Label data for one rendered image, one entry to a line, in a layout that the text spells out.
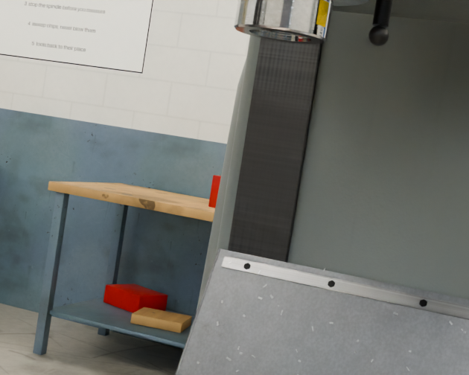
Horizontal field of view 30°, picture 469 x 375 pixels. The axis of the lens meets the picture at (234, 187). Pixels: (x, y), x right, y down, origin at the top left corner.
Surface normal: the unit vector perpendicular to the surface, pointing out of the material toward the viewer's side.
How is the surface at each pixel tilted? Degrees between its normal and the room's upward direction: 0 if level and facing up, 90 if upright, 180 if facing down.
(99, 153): 90
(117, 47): 90
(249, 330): 64
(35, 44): 90
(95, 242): 90
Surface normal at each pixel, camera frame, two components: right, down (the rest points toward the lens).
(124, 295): -0.65, -0.06
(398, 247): -0.37, 0.00
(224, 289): -0.26, -0.44
